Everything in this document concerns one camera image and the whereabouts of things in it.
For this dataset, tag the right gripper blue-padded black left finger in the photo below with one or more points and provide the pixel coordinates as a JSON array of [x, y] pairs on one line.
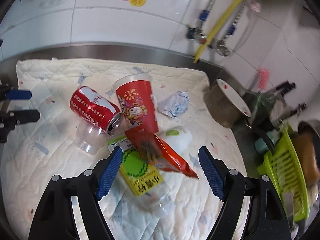
[[54, 218]]

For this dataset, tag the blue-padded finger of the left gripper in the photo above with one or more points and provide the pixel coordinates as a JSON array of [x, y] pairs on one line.
[[18, 95]]

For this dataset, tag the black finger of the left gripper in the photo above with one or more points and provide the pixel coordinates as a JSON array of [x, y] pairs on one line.
[[24, 116]]

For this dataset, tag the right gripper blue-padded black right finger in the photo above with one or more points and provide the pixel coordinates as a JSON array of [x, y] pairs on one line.
[[266, 217]]

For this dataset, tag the orange snack wrapper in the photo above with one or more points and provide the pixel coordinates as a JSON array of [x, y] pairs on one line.
[[157, 152]]

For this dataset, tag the white quilted mat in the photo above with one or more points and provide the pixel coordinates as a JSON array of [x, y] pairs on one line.
[[37, 151]]

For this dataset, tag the green dish rack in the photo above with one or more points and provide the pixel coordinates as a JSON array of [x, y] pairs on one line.
[[284, 169]]

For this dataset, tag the red soda can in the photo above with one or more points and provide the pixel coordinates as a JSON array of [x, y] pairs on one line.
[[94, 108]]

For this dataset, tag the clear plastic cup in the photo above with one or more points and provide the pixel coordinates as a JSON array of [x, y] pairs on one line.
[[89, 138]]

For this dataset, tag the brown bowl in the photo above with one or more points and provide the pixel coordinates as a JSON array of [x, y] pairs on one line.
[[303, 144]]

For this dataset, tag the green yellow labelled plastic bottle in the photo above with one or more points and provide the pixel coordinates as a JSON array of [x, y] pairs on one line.
[[143, 179]]

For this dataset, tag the steel pot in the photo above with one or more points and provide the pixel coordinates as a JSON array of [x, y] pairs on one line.
[[221, 108]]

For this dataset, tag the red paper cup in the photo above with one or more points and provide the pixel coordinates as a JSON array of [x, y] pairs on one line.
[[135, 96]]

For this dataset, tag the white green paper cup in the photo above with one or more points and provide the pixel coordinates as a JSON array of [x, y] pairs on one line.
[[178, 138]]

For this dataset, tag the white plate with cherries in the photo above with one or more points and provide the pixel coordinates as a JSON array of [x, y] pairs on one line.
[[232, 95]]

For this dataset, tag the crumpled white blue wrapper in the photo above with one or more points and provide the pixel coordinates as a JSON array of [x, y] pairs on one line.
[[175, 105]]

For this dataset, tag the pink brush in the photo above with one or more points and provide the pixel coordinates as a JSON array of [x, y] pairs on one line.
[[264, 75]]

